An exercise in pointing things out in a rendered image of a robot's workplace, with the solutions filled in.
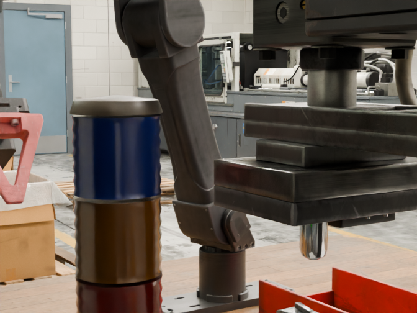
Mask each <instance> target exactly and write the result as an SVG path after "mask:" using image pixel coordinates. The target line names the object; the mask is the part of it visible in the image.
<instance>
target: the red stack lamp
mask: <svg viewBox="0 0 417 313"><path fill-rule="evenodd" d="M162 276H163V274H162V273H161V274H160V275H159V276H157V277H155V278H153V279H149V280H146V281H140V282H136V283H123V284H104V283H92V282H89V281H84V280H81V279H79V278H77V277H76V276H75V280H76V289H75V291H76V295H77V298H76V307H77V311H76V313H163V310H162V307H161V305H162V301H163V298H162V295H161V292H162V288H163V286H162V283H161V279H162Z"/></svg>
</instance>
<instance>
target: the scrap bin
mask: <svg viewBox="0 0 417 313"><path fill-rule="evenodd" d="M295 302H301V303H302V304H304V305H306V306H307V307H309V308H311V309H312V310H314V311H316V312H319V313H417V293H416V292H414V291H410V290H407V289H404V288H401V287H398V286H394V285H392V284H388V283H384V282H382V281H379V280H376V279H372V278H369V277H366V276H363V275H360V274H357V273H353V272H350V271H347V270H344V269H341V268H337V267H335V266H334V267H332V290H329V291H323V292H320V293H314V294H308V295H301V294H299V293H295V292H293V291H291V290H288V289H285V288H282V287H280V286H278V285H275V284H272V283H269V282H267V281H265V280H262V279H260V280H259V313H276V311H277V310H280V309H286V308H290V307H295Z"/></svg>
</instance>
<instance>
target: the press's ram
mask: <svg viewBox="0 0 417 313"><path fill-rule="evenodd" d="M364 55H365V52H364V50H363V49H361V48H353V47H344V48H337V49H336V58H318V48H303V49H301V50H300V69H302V70H308V76H307V102H299V103H277V104H260V103H245V104H244V136H245V137H252V138H261V139H267V140H257V141H256V156H251V157H241V158H224V159H216V160H214V161H213V165H214V185H215V186H214V205H215V206H218V207H223V208H226V209H230V210H233V211H237V212H242V213H245V214H249V215H253V216H256V217H260V218H263V219H267V220H272V221H274V222H279V223H282V224H286V225H291V226H293V227H295V226H300V243H299V249H300V252H301V254H302V256H304V257H305V258H307V259H309V260H319V259H320V258H323V257H324V256H326V253H327V251H328V226H330V227H334V228H346V227H354V226H359V225H367V224H376V223H381V222H390V221H394V220H395V213H397V212H406V211H414V210H417V106H415V105H401V104H374V103H360V102H356V97H357V70H362V69H363V68H364Z"/></svg>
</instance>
